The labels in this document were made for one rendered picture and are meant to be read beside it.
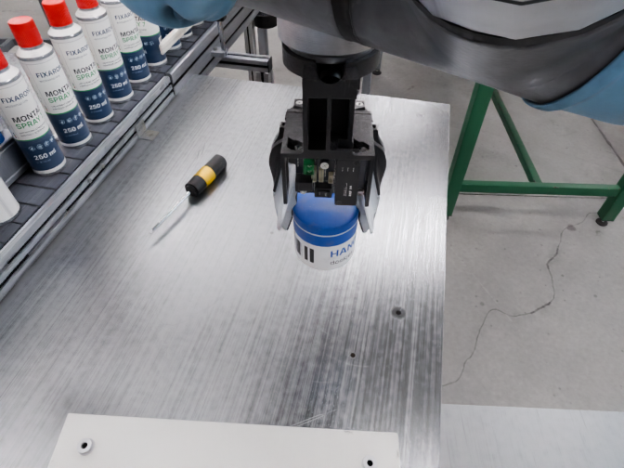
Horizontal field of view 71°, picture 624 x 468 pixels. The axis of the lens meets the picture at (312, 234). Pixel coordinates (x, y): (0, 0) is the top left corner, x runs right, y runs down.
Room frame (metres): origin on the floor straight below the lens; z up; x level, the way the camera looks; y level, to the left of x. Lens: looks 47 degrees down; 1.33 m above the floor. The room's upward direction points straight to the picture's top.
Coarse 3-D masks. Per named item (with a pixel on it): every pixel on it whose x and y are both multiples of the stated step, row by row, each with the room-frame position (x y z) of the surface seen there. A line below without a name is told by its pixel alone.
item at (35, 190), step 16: (160, 80) 0.86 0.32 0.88; (144, 96) 0.80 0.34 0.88; (128, 112) 0.73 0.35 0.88; (96, 128) 0.68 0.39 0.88; (112, 128) 0.68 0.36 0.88; (96, 144) 0.63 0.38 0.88; (80, 160) 0.59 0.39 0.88; (32, 176) 0.54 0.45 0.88; (48, 176) 0.54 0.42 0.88; (64, 176) 0.54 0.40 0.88; (16, 192) 0.50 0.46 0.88; (32, 192) 0.50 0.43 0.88; (48, 192) 0.50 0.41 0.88; (32, 208) 0.47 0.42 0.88; (16, 224) 0.44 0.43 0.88; (0, 240) 0.40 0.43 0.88
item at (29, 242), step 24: (168, 96) 0.86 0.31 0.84; (144, 120) 0.75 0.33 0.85; (120, 144) 0.66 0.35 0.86; (96, 168) 0.59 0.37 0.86; (72, 192) 0.53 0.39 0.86; (48, 216) 0.47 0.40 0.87; (24, 240) 0.41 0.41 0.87; (48, 240) 0.44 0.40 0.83; (0, 264) 0.37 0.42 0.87; (24, 264) 0.39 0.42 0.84; (0, 288) 0.35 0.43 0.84
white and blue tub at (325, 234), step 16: (304, 208) 0.32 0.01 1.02; (320, 208) 0.32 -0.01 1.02; (336, 208) 0.32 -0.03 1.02; (352, 208) 0.32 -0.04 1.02; (304, 224) 0.30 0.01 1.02; (320, 224) 0.30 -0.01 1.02; (336, 224) 0.30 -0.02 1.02; (352, 224) 0.31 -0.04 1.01; (304, 240) 0.31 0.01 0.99; (320, 240) 0.30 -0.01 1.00; (336, 240) 0.30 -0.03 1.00; (352, 240) 0.31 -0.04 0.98; (304, 256) 0.31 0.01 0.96; (320, 256) 0.30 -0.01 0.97; (336, 256) 0.30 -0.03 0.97
